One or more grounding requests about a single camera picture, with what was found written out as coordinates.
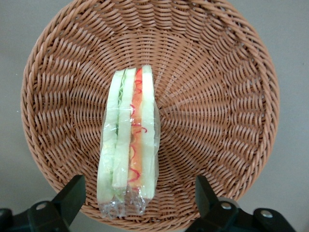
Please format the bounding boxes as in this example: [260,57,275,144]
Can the triangle sandwich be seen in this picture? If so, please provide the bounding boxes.
[96,64,161,219]

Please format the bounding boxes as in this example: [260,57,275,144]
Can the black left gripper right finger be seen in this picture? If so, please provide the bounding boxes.
[185,175,296,232]

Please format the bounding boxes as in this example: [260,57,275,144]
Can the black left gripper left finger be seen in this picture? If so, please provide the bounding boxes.
[14,174,86,232]

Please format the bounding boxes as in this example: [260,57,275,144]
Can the round brown wicker basket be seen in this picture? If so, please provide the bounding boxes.
[20,0,281,232]

